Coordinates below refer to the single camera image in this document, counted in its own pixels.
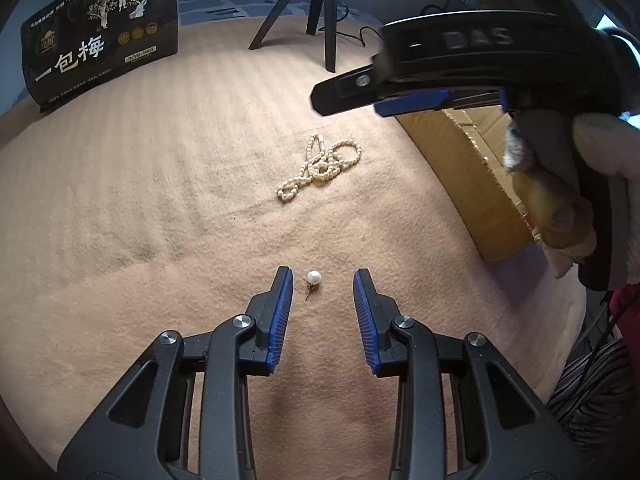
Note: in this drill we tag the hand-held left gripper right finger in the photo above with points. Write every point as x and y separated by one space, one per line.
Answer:
367 320

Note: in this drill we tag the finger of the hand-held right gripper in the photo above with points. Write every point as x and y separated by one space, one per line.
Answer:
410 102
345 90

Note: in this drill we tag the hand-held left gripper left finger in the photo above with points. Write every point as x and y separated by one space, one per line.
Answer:
280 320

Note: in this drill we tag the white pearl earring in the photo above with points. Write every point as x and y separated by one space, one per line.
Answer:
313 277

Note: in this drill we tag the cardboard box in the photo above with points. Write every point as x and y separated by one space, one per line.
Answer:
465 175

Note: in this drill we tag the person's right forearm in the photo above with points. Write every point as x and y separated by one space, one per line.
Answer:
610 145

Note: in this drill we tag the person's right hand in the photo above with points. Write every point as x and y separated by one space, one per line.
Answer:
550 200

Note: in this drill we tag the black tripod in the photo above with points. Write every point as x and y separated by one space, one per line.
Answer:
329 20

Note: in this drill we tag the black and white striped cloth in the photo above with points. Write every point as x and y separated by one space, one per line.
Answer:
595 390

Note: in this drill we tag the black printed snack bag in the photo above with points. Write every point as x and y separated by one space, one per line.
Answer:
100 50

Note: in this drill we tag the dark red cloth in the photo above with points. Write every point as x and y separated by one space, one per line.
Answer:
627 310

